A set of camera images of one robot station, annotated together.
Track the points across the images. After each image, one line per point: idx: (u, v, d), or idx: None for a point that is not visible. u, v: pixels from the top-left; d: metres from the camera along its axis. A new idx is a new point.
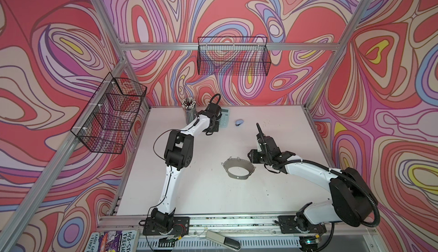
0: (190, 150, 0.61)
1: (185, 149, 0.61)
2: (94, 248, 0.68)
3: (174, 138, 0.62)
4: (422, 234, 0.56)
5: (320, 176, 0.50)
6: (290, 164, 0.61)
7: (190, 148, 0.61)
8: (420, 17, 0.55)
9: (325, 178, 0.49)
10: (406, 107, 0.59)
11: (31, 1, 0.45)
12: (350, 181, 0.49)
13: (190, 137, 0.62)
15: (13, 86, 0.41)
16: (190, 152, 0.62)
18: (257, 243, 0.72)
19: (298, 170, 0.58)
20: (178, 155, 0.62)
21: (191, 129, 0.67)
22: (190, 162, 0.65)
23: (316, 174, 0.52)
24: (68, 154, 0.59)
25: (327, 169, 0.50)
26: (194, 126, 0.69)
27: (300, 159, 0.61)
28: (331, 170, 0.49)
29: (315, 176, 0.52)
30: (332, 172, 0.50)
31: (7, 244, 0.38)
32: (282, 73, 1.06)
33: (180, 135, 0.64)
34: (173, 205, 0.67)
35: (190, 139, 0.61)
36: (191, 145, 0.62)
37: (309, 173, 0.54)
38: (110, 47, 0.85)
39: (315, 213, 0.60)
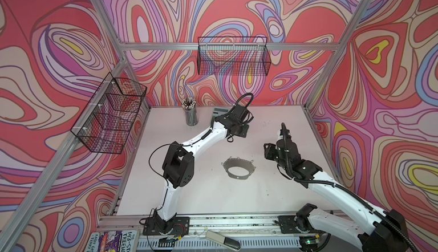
0: (189, 170, 0.52)
1: (181, 169, 0.52)
2: (94, 248, 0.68)
3: (173, 153, 0.53)
4: (422, 234, 0.56)
5: (358, 213, 0.44)
6: (318, 185, 0.52)
7: (188, 168, 0.51)
8: (420, 17, 0.55)
9: (364, 218, 0.43)
10: (406, 106, 0.59)
11: (30, 1, 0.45)
12: (397, 230, 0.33)
13: (188, 157, 0.50)
15: (13, 86, 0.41)
16: (188, 173, 0.52)
18: (257, 243, 0.72)
19: (327, 194, 0.51)
20: (174, 171, 0.54)
21: (195, 146, 0.54)
22: (188, 182, 0.56)
23: (352, 208, 0.45)
24: (68, 154, 0.59)
25: (369, 207, 0.44)
26: (202, 140, 0.57)
27: (332, 182, 0.52)
28: (373, 210, 0.44)
29: (349, 209, 0.46)
30: (376, 212, 0.43)
31: (7, 244, 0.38)
32: (282, 73, 1.06)
33: (182, 150, 0.55)
34: (174, 210, 0.65)
35: (187, 161, 0.50)
36: (191, 165, 0.51)
37: (345, 203, 0.47)
38: (110, 47, 0.85)
39: (326, 226, 0.58)
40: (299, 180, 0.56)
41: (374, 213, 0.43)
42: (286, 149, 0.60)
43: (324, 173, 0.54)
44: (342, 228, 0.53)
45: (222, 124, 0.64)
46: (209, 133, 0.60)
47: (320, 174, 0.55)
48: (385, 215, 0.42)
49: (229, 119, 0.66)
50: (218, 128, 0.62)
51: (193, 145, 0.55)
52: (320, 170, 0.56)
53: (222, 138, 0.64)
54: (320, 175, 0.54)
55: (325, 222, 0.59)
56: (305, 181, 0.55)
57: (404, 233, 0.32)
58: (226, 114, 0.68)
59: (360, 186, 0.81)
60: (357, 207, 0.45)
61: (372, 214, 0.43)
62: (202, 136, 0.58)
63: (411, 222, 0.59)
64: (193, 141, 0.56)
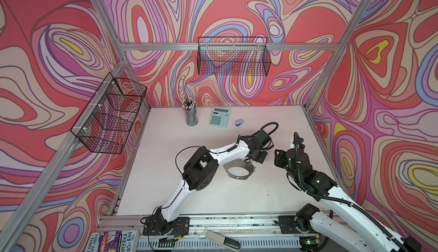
0: (210, 177, 0.55)
1: (203, 173, 0.54)
2: (94, 248, 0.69)
3: (199, 156, 0.57)
4: (422, 234, 0.56)
5: (375, 238, 0.43)
6: (332, 202, 0.50)
7: (209, 174, 0.53)
8: (420, 17, 0.55)
9: (382, 244, 0.41)
10: (407, 107, 0.59)
11: (30, 1, 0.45)
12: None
13: (214, 164, 0.54)
15: (13, 86, 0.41)
16: (208, 179, 0.55)
18: (256, 243, 0.72)
19: (341, 211, 0.49)
20: (195, 174, 0.56)
21: (220, 155, 0.58)
22: (203, 188, 0.58)
23: (369, 232, 0.44)
24: (68, 154, 0.59)
25: (387, 234, 0.43)
26: (226, 151, 0.60)
27: (349, 203, 0.48)
28: (392, 238, 0.42)
29: (365, 231, 0.44)
30: (394, 241, 0.41)
31: (7, 243, 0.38)
32: (281, 73, 1.06)
33: (206, 155, 0.59)
34: (177, 213, 0.65)
35: (212, 167, 0.53)
36: (213, 173, 0.55)
37: (361, 226, 0.45)
38: (110, 47, 0.85)
39: (326, 231, 0.59)
40: (311, 194, 0.53)
41: (392, 240, 0.42)
42: (297, 161, 0.57)
43: (339, 188, 0.52)
44: (349, 240, 0.53)
45: (246, 143, 0.68)
46: (234, 147, 0.64)
47: (334, 189, 0.52)
48: (402, 243, 0.41)
49: (252, 142, 0.70)
50: (242, 146, 0.65)
51: (218, 153, 0.58)
52: (335, 184, 0.53)
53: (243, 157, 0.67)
54: (335, 191, 0.51)
55: (326, 228, 0.59)
56: (319, 196, 0.53)
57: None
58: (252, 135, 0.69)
59: (360, 186, 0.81)
60: (374, 231, 0.43)
61: (389, 240, 0.42)
62: (228, 149, 0.62)
63: (411, 223, 0.59)
64: (219, 150, 0.60)
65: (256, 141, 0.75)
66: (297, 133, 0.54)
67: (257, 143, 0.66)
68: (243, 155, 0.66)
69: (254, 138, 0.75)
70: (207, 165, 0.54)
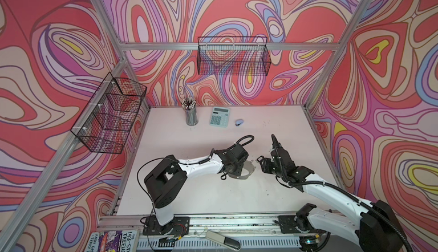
0: (174, 191, 0.46)
1: (169, 186, 0.46)
2: (94, 248, 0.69)
3: (165, 167, 0.49)
4: (422, 234, 0.56)
5: (347, 206, 0.46)
6: (309, 186, 0.56)
7: (174, 188, 0.45)
8: (420, 17, 0.55)
9: (355, 211, 0.45)
10: (406, 106, 0.59)
11: (31, 1, 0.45)
12: (384, 220, 0.45)
13: (182, 176, 0.46)
15: (13, 86, 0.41)
16: (172, 195, 0.47)
18: (256, 243, 0.72)
19: (319, 192, 0.54)
20: (158, 188, 0.47)
21: (190, 168, 0.51)
22: (162, 206, 0.48)
23: (343, 203, 0.48)
24: (68, 154, 0.59)
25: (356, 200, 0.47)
26: (198, 165, 0.54)
27: (322, 182, 0.55)
28: (360, 202, 0.46)
29: (340, 204, 0.48)
30: (363, 204, 0.45)
31: (7, 243, 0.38)
32: (281, 73, 1.06)
33: (173, 167, 0.51)
34: (170, 216, 0.62)
35: (179, 179, 0.45)
36: (178, 187, 0.46)
37: (336, 200, 0.49)
38: (110, 47, 0.85)
39: (324, 224, 0.58)
40: (293, 184, 0.60)
41: (361, 204, 0.45)
42: (279, 157, 0.66)
43: (315, 175, 0.58)
44: (340, 225, 0.53)
45: (219, 158, 0.62)
46: (207, 160, 0.58)
47: (312, 176, 0.59)
48: (373, 206, 0.44)
49: (227, 157, 0.65)
50: (215, 161, 0.60)
51: (187, 165, 0.51)
52: (312, 172, 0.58)
53: (216, 170, 0.60)
54: (313, 177, 0.58)
55: (323, 220, 0.59)
56: (299, 183, 0.59)
57: (390, 221, 0.43)
58: (228, 149, 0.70)
59: (360, 186, 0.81)
60: (346, 200, 0.48)
61: (360, 206, 0.45)
62: (199, 162, 0.55)
63: (410, 222, 0.60)
64: (190, 162, 0.53)
65: (230, 156, 0.70)
66: (274, 135, 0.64)
67: (231, 158, 0.69)
68: (215, 169, 0.59)
69: (227, 154, 0.70)
70: (174, 178, 0.46)
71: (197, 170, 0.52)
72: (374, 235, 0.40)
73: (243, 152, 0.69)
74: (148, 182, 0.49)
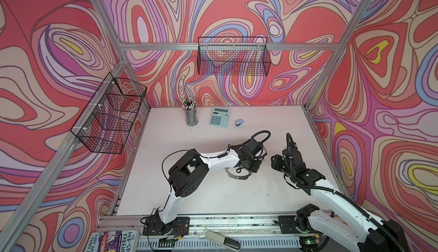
0: (196, 181, 0.50)
1: (192, 175, 0.50)
2: (94, 248, 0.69)
3: (189, 158, 0.53)
4: (423, 234, 0.56)
5: (356, 219, 0.45)
6: (319, 191, 0.54)
7: (197, 178, 0.49)
8: (420, 17, 0.55)
9: (362, 224, 0.44)
10: (407, 107, 0.59)
11: (31, 1, 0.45)
12: (393, 240, 0.43)
13: (205, 167, 0.51)
15: (13, 86, 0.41)
16: (195, 185, 0.51)
18: (256, 243, 0.72)
19: (328, 200, 0.52)
20: (181, 179, 0.52)
21: (211, 160, 0.55)
22: (183, 195, 0.51)
23: (351, 214, 0.46)
24: (68, 154, 0.59)
25: (366, 215, 0.45)
26: (217, 158, 0.58)
27: (332, 190, 0.53)
28: (370, 218, 0.44)
29: (348, 216, 0.47)
30: (372, 220, 0.44)
31: (7, 244, 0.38)
32: (282, 73, 1.06)
33: (195, 161, 0.56)
34: (174, 214, 0.63)
35: (203, 170, 0.50)
36: (200, 178, 0.50)
37: (344, 210, 0.48)
38: (110, 47, 0.85)
39: (324, 227, 0.58)
40: (301, 186, 0.59)
41: (371, 220, 0.44)
42: (290, 156, 0.65)
43: (327, 181, 0.57)
44: (342, 234, 0.52)
45: (236, 153, 0.66)
46: (224, 154, 0.61)
47: (323, 181, 0.57)
48: (383, 224, 0.43)
49: (242, 152, 0.68)
50: (233, 155, 0.64)
51: (209, 158, 0.55)
52: (323, 178, 0.58)
53: (234, 164, 0.64)
54: (323, 182, 0.56)
55: (323, 224, 0.59)
56: (308, 186, 0.58)
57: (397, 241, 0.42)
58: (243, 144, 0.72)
59: (360, 186, 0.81)
60: (355, 213, 0.46)
61: (369, 221, 0.44)
62: (219, 155, 0.60)
63: (410, 222, 0.60)
64: (210, 155, 0.57)
65: (245, 151, 0.73)
66: (290, 135, 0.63)
67: (247, 153, 0.72)
68: (232, 162, 0.63)
69: (243, 149, 0.74)
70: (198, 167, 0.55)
71: (217, 163, 0.56)
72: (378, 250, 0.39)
73: (258, 145, 0.71)
74: (173, 174, 0.54)
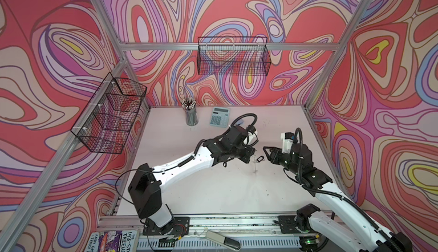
0: (154, 200, 0.43)
1: (144, 199, 0.42)
2: (94, 248, 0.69)
3: (141, 176, 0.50)
4: (423, 235, 0.56)
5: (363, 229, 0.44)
6: (325, 195, 0.52)
7: (150, 200, 0.42)
8: (420, 17, 0.55)
9: (370, 235, 0.42)
10: (407, 107, 0.59)
11: (31, 1, 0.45)
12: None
13: (153, 188, 0.41)
15: (13, 86, 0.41)
16: (156, 202, 0.44)
18: (256, 243, 0.72)
19: (333, 204, 0.51)
20: (138, 201, 0.45)
21: (167, 175, 0.45)
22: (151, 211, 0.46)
23: (357, 223, 0.45)
24: (68, 155, 0.59)
25: (374, 226, 0.43)
26: (178, 167, 0.47)
27: (340, 196, 0.51)
28: (378, 229, 0.43)
29: (353, 224, 0.46)
30: (381, 233, 0.42)
31: (7, 244, 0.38)
32: (281, 73, 1.06)
33: (151, 176, 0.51)
34: (168, 218, 0.62)
35: (150, 192, 0.41)
36: (156, 196, 0.42)
37: (351, 218, 0.46)
38: (110, 47, 0.85)
39: (324, 229, 0.59)
40: (307, 187, 0.57)
41: (380, 232, 0.42)
42: (301, 156, 0.59)
43: (332, 185, 0.54)
44: (343, 238, 0.52)
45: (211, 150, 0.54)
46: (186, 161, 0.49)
47: (329, 185, 0.54)
48: (391, 236, 0.41)
49: (222, 146, 0.57)
50: (203, 156, 0.52)
51: (164, 173, 0.45)
52: (330, 181, 0.55)
53: (206, 166, 0.54)
54: (329, 186, 0.54)
55: (324, 227, 0.59)
56: (313, 190, 0.56)
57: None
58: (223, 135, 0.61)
59: (360, 186, 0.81)
60: (363, 223, 0.45)
61: (376, 232, 0.42)
62: (179, 163, 0.48)
63: (410, 222, 0.60)
64: (166, 167, 0.47)
65: (223, 143, 0.60)
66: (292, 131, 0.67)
67: (226, 145, 0.60)
68: (203, 164, 0.52)
69: (220, 141, 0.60)
70: (147, 190, 0.41)
71: (177, 175, 0.46)
72: None
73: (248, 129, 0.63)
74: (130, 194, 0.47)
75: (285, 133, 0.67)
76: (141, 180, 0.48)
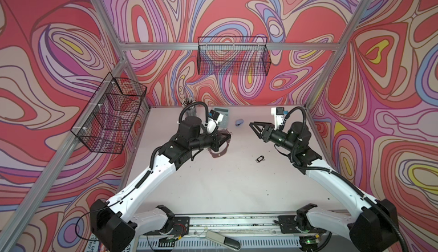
0: (124, 232, 0.40)
1: (108, 238, 0.38)
2: (94, 248, 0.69)
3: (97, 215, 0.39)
4: (423, 234, 0.56)
5: (350, 198, 0.45)
6: (315, 171, 0.53)
7: (116, 236, 0.38)
8: (420, 17, 0.55)
9: (356, 203, 0.43)
10: (407, 106, 0.59)
11: (31, 1, 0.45)
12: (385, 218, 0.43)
13: (113, 223, 0.38)
15: (13, 86, 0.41)
16: (127, 232, 0.41)
18: (256, 243, 0.72)
19: (322, 179, 0.52)
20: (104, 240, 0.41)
21: (126, 202, 0.41)
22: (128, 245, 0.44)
23: (344, 193, 0.46)
24: (68, 154, 0.59)
25: (360, 194, 0.45)
26: (136, 189, 0.43)
27: (329, 170, 0.52)
28: (364, 197, 0.44)
29: (341, 194, 0.47)
30: (366, 200, 0.43)
31: (7, 244, 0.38)
32: (281, 73, 1.06)
33: (110, 210, 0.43)
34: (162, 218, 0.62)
35: (112, 227, 0.37)
36: (124, 227, 0.39)
37: (338, 190, 0.47)
38: (110, 47, 0.85)
39: (321, 221, 0.58)
40: (297, 166, 0.58)
41: (365, 199, 0.43)
42: (300, 137, 0.56)
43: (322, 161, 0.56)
44: (335, 220, 0.54)
45: (170, 155, 0.51)
46: (145, 179, 0.46)
47: (319, 161, 0.56)
48: (376, 203, 0.42)
49: (179, 146, 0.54)
50: (161, 166, 0.48)
51: (121, 201, 0.41)
52: (320, 157, 0.57)
53: (170, 174, 0.51)
54: (319, 162, 0.55)
55: (321, 216, 0.60)
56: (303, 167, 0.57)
57: (389, 218, 0.42)
58: (177, 135, 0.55)
59: (360, 185, 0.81)
60: (349, 192, 0.46)
61: (362, 200, 0.43)
62: (136, 185, 0.44)
63: (410, 222, 0.60)
64: (123, 194, 0.42)
65: (179, 142, 0.56)
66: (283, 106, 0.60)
67: (183, 144, 0.56)
68: (165, 175, 0.49)
69: (177, 141, 0.57)
70: (108, 227, 0.37)
71: (138, 197, 0.43)
72: (370, 228, 0.39)
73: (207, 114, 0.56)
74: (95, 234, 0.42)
75: (275, 108, 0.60)
76: (100, 219, 0.43)
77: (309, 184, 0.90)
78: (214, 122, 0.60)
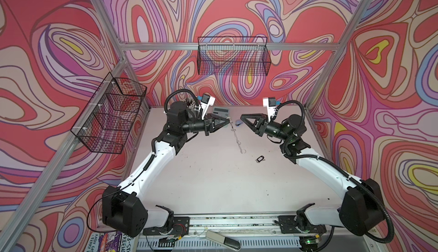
0: (140, 211, 0.42)
1: (127, 216, 0.40)
2: (94, 248, 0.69)
3: (110, 200, 0.40)
4: (422, 234, 0.56)
5: (336, 181, 0.47)
6: (304, 158, 0.56)
7: (134, 214, 0.40)
8: (420, 17, 0.55)
9: (343, 185, 0.45)
10: (406, 106, 0.59)
11: (31, 1, 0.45)
12: (370, 194, 0.45)
13: (130, 201, 0.40)
15: (13, 86, 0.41)
16: (141, 212, 0.43)
18: (256, 243, 0.72)
19: (312, 166, 0.54)
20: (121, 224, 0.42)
21: (138, 183, 0.44)
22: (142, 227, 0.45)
23: (332, 176, 0.48)
24: (68, 154, 0.59)
25: (345, 175, 0.47)
26: (145, 171, 0.46)
27: (316, 155, 0.55)
28: (349, 178, 0.46)
29: (329, 178, 0.49)
30: (351, 180, 0.46)
31: (7, 243, 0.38)
32: (281, 73, 1.06)
33: (123, 193, 0.42)
34: (161, 216, 0.61)
35: (129, 206, 0.39)
36: (139, 206, 0.41)
37: (326, 174, 0.49)
38: (110, 47, 0.85)
39: (317, 216, 0.60)
40: (288, 155, 0.60)
41: (351, 180, 0.46)
42: (295, 133, 0.57)
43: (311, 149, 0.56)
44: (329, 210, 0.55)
45: (167, 141, 0.55)
46: (151, 161, 0.49)
47: (307, 149, 0.59)
48: (361, 182, 0.45)
49: (173, 133, 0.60)
50: (163, 150, 0.52)
51: (133, 183, 0.44)
52: (309, 146, 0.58)
53: (172, 157, 0.55)
54: (308, 150, 0.58)
55: (316, 211, 0.61)
56: (293, 155, 0.59)
57: (374, 196, 0.44)
58: (169, 125, 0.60)
59: None
60: (336, 175, 0.48)
61: (348, 181, 0.45)
62: (145, 167, 0.47)
63: (410, 222, 0.60)
64: (134, 177, 0.45)
65: (173, 129, 0.59)
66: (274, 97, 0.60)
67: (177, 130, 0.59)
68: (167, 158, 0.52)
69: (170, 129, 0.60)
70: (125, 207, 0.39)
71: (147, 178, 0.45)
72: (356, 206, 0.41)
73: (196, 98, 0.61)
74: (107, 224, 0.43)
75: (268, 100, 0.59)
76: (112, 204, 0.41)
77: (309, 184, 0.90)
78: (206, 105, 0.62)
